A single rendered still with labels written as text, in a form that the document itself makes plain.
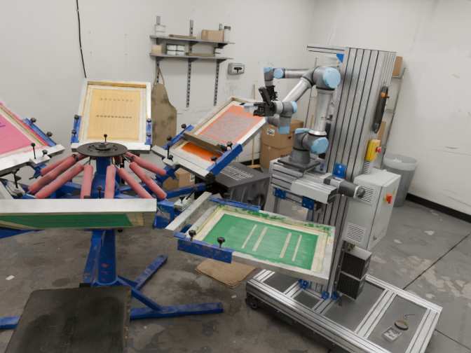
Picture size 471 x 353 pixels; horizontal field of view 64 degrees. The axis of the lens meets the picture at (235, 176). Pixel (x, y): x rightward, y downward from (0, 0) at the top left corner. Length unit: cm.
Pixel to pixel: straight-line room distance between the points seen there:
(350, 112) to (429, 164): 343
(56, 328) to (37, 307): 16
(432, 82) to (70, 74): 452
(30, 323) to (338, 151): 200
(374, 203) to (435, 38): 362
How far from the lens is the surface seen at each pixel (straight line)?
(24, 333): 165
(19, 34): 427
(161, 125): 495
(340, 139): 263
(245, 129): 289
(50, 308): 174
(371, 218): 262
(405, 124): 596
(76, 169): 232
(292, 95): 244
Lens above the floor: 202
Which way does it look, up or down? 20 degrees down
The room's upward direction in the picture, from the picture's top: 6 degrees clockwise
